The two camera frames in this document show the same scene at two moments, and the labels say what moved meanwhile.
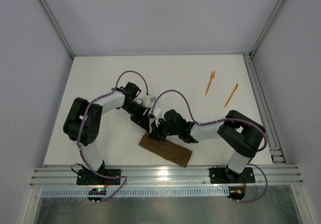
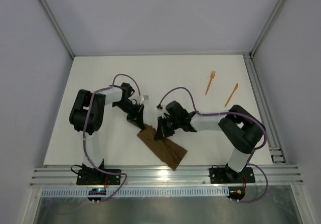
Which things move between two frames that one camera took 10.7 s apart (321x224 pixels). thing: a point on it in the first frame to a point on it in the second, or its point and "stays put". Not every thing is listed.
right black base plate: [218, 176] stays put
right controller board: [236, 192] stays put
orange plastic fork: [211, 77] stays put
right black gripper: [162, 127] to [163, 125]
